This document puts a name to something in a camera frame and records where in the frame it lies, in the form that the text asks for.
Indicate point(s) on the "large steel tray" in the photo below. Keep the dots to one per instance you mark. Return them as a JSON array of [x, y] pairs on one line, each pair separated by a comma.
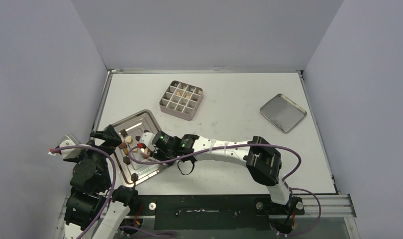
[[135, 173]]

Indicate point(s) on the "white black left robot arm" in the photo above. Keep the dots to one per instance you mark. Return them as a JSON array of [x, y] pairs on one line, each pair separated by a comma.
[[96, 206]]

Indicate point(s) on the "pink grid chocolate box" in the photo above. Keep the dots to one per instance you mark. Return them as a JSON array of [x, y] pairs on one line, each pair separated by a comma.
[[178, 106]]

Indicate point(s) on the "small square metal lid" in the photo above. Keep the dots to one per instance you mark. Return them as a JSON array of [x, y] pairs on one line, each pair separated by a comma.
[[283, 113]]

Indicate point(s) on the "pink-tipped metal tweezers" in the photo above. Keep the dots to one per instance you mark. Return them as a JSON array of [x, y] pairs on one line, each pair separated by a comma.
[[145, 153]]

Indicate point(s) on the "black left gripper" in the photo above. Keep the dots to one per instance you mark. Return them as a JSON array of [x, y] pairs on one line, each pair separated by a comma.
[[109, 135]]

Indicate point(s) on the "white heart chocolate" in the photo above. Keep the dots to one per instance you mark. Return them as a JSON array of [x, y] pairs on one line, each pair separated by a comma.
[[128, 139]]

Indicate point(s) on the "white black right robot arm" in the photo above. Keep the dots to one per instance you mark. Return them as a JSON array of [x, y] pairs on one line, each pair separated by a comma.
[[262, 161]]

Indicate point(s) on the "aluminium rail frame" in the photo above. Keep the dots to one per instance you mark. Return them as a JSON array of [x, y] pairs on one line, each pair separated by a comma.
[[326, 217]]

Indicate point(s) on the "black mounting base plate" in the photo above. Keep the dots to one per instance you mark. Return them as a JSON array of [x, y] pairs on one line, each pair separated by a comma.
[[219, 212]]

